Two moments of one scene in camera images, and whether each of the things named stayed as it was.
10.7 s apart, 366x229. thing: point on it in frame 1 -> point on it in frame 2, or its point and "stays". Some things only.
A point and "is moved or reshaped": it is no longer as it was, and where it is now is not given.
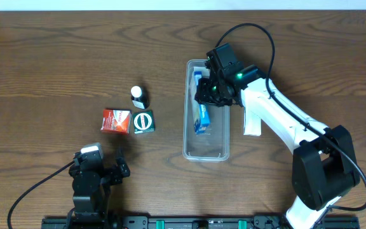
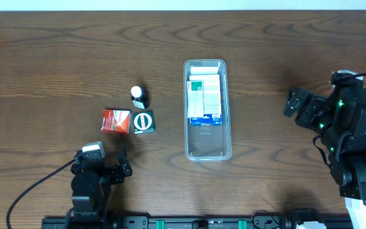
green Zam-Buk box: [143, 122] stays
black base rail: [258, 221] stays
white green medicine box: [252, 124] -> [195, 98]
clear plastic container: [206, 126] stays
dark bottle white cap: [140, 97] stays
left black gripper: [107, 173] stays
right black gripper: [209, 93] -> [305, 108]
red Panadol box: [116, 120] stays
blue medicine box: [201, 111] is moved or reshaped
